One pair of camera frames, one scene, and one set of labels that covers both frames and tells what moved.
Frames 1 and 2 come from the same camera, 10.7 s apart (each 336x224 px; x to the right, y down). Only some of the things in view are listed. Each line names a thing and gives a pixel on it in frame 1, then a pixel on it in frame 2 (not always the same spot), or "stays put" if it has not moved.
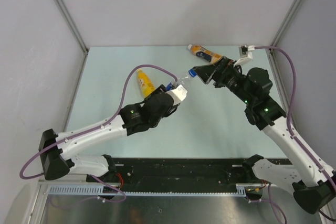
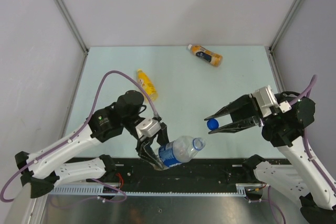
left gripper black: (170, 109) to (145, 150)
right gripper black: (218, 74) to (243, 112)
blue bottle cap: (192, 72) to (212, 124)
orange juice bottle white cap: (203, 54) stays put
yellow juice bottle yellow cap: (146, 85) stays put
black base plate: (179, 174) stays put
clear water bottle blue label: (191, 73) to (180, 150)
